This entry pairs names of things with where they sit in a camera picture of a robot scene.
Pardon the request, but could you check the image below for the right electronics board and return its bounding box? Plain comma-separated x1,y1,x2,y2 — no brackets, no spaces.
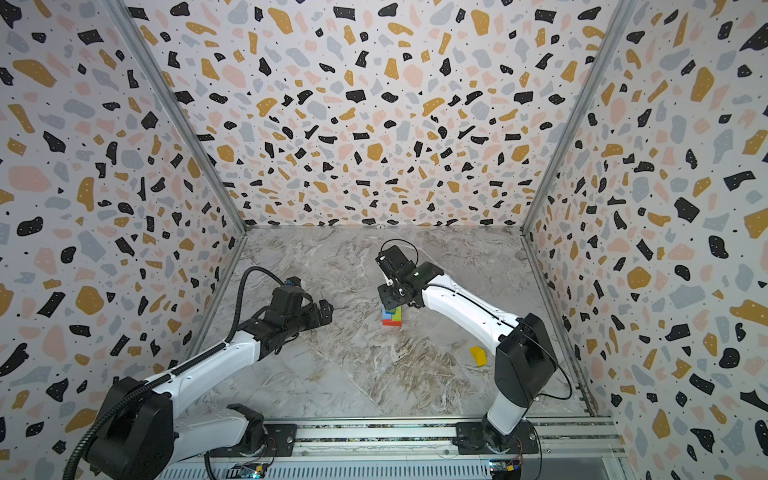
489,459,522,480

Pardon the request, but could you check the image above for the electronics board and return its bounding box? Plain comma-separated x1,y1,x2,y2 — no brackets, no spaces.
489,459,522,480
228,463,269,479

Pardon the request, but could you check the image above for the left electronics board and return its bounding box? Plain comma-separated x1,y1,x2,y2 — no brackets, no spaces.
228,463,269,479

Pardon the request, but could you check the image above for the left corner aluminium profile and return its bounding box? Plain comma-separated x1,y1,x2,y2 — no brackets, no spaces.
98,0,248,235

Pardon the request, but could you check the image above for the right corner aluminium profile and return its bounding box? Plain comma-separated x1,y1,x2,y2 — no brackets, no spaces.
520,0,638,235

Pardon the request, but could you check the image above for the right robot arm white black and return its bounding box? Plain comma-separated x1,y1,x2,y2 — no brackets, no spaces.
376,246,559,453

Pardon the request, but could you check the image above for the yellow wedge block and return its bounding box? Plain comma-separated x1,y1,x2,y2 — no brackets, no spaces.
470,346,488,367

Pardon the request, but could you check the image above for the black corrugated cable conduit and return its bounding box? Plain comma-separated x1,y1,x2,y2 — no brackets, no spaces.
62,266,286,480

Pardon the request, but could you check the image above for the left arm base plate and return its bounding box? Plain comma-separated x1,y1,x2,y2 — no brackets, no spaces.
210,423,298,459

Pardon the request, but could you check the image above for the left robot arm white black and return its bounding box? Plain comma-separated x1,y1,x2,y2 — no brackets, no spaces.
63,281,334,479

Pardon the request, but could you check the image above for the corner aluminium profile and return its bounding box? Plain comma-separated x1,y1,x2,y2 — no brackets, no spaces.
98,0,248,235
520,0,638,235

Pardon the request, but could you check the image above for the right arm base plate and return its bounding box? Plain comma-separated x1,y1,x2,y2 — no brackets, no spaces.
452,420,540,455

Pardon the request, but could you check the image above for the aluminium mounting rail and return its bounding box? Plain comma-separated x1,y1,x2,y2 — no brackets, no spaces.
156,417,634,479

